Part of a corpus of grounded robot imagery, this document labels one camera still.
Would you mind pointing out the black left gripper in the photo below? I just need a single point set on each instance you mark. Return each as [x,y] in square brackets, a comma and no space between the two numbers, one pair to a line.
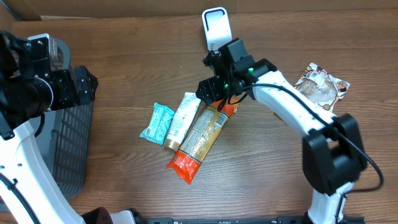
[82,86]

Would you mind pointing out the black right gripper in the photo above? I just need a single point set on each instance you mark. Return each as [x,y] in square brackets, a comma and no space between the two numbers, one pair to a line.
[208,90]

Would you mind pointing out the white cream tube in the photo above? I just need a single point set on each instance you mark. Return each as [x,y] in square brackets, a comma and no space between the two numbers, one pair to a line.
[182,121]

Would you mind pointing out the orange noodle packet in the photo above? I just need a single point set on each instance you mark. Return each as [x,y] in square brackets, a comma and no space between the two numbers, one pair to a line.
[199,140]

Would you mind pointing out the teal wipes packet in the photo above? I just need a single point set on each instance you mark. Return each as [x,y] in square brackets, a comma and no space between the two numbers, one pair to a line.
[159,124]

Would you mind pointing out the beige nut snack pouch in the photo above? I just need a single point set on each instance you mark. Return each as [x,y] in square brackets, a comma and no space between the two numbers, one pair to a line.
[320,87]

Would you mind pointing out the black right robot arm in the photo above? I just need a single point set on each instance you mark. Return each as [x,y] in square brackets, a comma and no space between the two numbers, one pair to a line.
[332,149]

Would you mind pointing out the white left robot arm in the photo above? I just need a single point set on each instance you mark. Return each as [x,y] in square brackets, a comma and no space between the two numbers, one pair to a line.
[31,193]

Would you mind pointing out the white barcode scanner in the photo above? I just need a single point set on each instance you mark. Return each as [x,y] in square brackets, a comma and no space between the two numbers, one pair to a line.
[216,27]

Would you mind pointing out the grey plastic mesh basket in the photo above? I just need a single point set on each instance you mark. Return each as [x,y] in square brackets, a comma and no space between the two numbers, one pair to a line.
[62,137]

